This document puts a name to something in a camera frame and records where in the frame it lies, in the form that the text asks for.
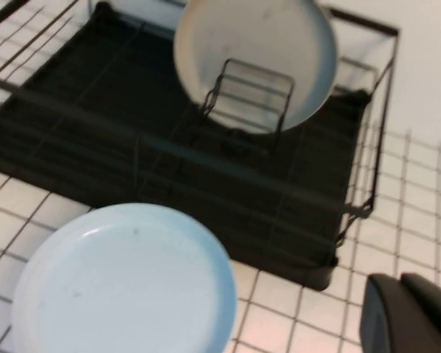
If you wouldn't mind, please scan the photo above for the grey plate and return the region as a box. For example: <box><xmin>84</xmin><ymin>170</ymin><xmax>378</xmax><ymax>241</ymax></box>
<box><xmin>173</xmin><ymin>0</ymin><xmax>338</xmax><ymax>135</ymax></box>

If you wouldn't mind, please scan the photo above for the black wire dish rack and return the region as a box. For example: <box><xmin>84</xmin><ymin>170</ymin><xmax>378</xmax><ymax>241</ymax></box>
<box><xmin>0</xmin><ymin>0</ymin><xmax>400</xmax><ymax>293</ymax></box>

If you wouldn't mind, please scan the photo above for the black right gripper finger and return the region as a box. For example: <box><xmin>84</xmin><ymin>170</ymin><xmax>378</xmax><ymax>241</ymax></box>
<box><xmin>359</xmin><ymin>271</ymin><xmax>441</xmax><ymax>353</ymax></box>

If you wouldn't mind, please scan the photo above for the black drip tray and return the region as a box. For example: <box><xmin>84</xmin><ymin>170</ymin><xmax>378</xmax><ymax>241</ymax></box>
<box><xmin>0</xmin><ymin>1</ymin><xmax>372</xmax><ymax>293</ymax></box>

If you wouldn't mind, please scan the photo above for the white black-grid tablecloth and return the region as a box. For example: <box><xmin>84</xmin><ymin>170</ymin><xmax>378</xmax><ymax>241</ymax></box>
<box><xmin>0</xmin><ymin>124</ymin><xmax>441</xmax><ymax>353</ymax></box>

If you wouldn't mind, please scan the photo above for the light blue plate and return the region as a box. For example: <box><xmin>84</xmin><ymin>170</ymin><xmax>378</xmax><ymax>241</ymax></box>
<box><xmin>10</xmin><ymin>202</ymin><xmax>239</xmax><ymax>353</ymax></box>

